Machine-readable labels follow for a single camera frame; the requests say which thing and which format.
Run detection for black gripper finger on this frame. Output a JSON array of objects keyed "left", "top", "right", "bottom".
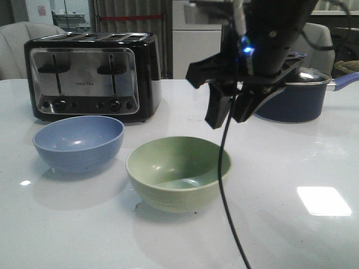
[
  {"left": 232, "top": 89, "right": 278, "bottom": 123},
  {"left": 205, "top": 82, "right": 234, "bottom": 129}
]

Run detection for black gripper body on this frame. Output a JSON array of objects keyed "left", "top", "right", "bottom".
[{"left": 186, "top": 25, "right": 303, "bottom": 89}]

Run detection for green bowl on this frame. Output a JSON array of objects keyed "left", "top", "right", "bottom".
[{"left": 126, "top": 136, "right": 232, "bottom": 213}]

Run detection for blue bowl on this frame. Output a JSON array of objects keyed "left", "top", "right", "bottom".
[{"left": 33, "top": 115, "right": 125, "bottom": 173}]

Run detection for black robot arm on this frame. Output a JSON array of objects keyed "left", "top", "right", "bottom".
[{"left": 184, "top": 1, "right": 316, "bottom": 129}]

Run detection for glass pot lid blue knob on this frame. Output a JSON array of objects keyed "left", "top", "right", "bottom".
[{"left": 284, "top": 52, "right": 333, "bottom": 86}]

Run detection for dark blue saucepan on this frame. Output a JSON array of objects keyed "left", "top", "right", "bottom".
[{"left": 255, "top": 72, "right": 358, "bottom": 123}]

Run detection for grey chair right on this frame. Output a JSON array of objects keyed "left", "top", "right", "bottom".
[{"left": 292, "top": 22, "right": 335, "bottom": 74}]

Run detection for grey chair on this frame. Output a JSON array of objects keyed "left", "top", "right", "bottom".
[
  {"left": 292, "top": 22, "right": 335, "bottom": 74},
  {"left": 1, "top": 21, "right": 65, "bottom": 80}
]

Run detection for white cabinet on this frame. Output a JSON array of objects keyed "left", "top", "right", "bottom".
[{"left": 172, "top": 1, "right": 222, "bottom": 79}]

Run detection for woven basket at right edge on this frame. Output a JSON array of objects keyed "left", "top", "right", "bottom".
[{"left": 334, "top": 60, "right": 359, "bottom": 77}]

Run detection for dark counter with white top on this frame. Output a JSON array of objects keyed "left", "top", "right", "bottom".
[{"left": 309, "top": 11, "right": 358, "bottom": 62}]

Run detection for black chrome four-slot toaster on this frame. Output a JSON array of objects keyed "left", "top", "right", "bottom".
[{"left": 24, "top": 32, "right": 162, "bottom": 122}]

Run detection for grey chair left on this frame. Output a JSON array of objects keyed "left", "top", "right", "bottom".
[{"left": 1, "top": 21, "right": 65, "bottom": 80}]

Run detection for black cable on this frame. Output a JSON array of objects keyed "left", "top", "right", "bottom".
[{"left": 217, "top": 81, "right": 253, "bottom": 269}]

